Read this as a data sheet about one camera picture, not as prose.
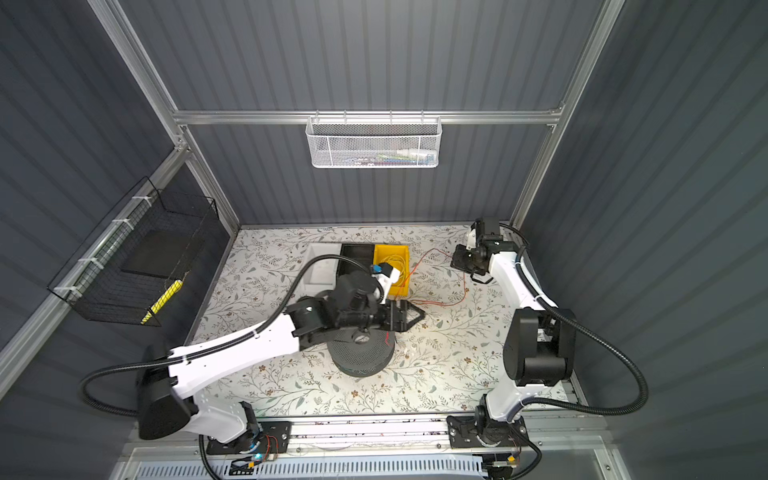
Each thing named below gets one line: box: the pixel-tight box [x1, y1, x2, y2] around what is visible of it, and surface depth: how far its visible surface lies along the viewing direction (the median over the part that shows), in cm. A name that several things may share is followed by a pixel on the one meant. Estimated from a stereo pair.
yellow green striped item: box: [140, 279, 183, 325], surface depth 72 cm
